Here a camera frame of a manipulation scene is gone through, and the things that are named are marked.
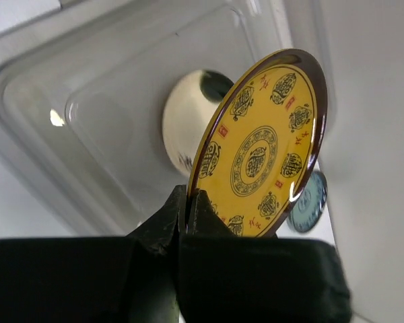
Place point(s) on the clear plastic bin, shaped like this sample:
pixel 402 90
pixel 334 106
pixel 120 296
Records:
pixel 83 90

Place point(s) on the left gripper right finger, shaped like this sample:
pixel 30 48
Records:
pixel 226 278

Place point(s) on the blue floral plate far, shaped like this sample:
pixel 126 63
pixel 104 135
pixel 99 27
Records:
pixel 310 206

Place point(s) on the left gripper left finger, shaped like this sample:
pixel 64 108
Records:
pixel 95 279

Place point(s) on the cream plate with black patch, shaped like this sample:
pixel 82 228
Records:
pixel 187 112

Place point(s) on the yellow patterned plate brown rim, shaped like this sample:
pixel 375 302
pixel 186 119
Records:
pixel 261 144

